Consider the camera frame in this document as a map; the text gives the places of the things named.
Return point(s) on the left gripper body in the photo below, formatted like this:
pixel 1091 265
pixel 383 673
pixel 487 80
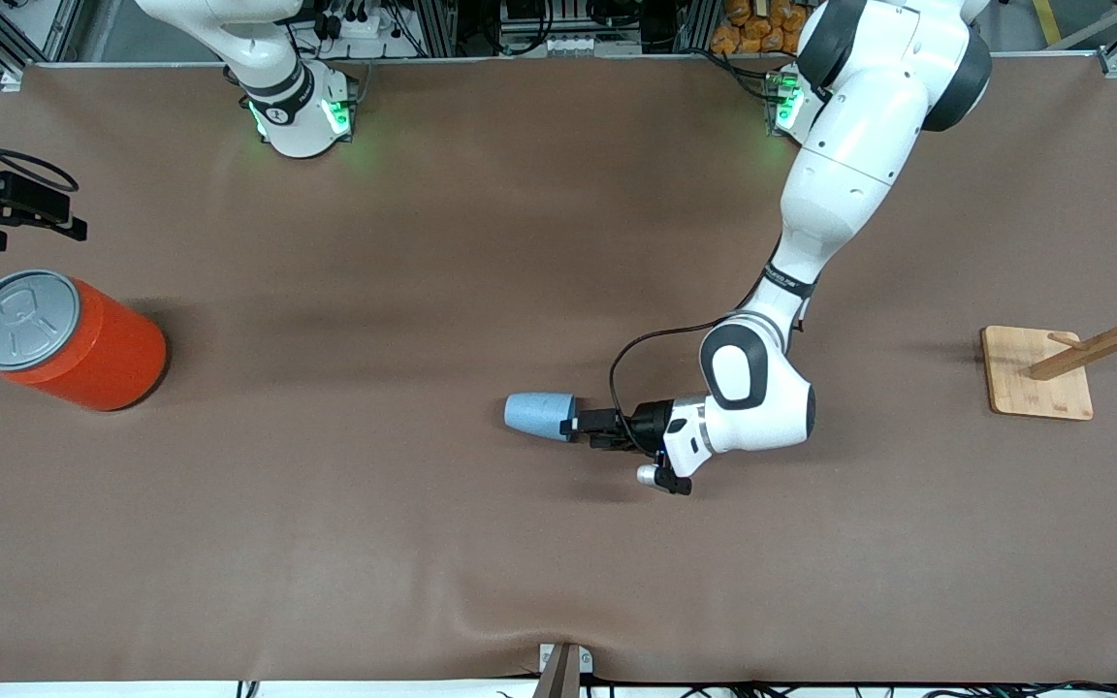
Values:
pixel 649 423

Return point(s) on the light blue cup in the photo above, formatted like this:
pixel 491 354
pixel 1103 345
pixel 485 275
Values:
pixel 539 415

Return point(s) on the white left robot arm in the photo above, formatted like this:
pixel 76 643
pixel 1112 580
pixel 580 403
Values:
pixel 849 174

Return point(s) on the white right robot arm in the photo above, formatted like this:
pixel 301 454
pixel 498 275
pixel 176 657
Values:
pixel 299 121

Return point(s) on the wooden cup stand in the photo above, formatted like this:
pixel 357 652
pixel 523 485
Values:
pixel 1038 388

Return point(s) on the orange can with silver lid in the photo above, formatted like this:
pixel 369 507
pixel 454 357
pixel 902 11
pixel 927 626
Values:
pixel 103 359

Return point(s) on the brown table cover sheet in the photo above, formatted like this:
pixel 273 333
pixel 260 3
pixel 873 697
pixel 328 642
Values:
pixel 423 533

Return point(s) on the white power strip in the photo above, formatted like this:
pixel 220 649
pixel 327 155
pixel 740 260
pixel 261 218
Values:
pixel 365 27

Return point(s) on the white terminal strip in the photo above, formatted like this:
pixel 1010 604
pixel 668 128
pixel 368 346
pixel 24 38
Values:
pixel 558 44

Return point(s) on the orange snack bags pile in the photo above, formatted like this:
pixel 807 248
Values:
pixel 762 29

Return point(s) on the metal table edge bracket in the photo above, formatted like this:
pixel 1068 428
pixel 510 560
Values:
pixel 546 659

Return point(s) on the brown camera post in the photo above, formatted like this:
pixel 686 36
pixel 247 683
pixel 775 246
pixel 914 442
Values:
pixel 558 679

